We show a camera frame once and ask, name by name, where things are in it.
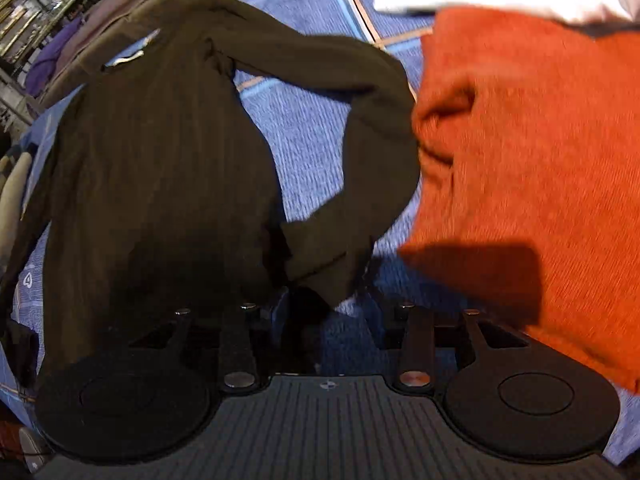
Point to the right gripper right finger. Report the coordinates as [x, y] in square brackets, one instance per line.
[405, 331]

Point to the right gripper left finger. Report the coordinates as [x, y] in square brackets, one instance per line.
[245, 348]

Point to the dark brown long-sleeve shirt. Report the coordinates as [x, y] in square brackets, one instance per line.
[158, 214]

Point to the orange knit sweater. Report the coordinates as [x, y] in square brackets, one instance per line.
[528, 136]

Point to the blue plaid bed sheet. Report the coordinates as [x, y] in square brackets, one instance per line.
[305, 135]

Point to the folded checkered grey garment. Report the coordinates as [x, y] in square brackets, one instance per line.
[11, 205]

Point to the purple cloth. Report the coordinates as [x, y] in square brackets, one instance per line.
[42, 70]

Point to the olive brown blanket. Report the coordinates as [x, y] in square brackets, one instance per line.
[112, 25]

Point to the cluttered background shelf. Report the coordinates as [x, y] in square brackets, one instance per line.
[26, 27]

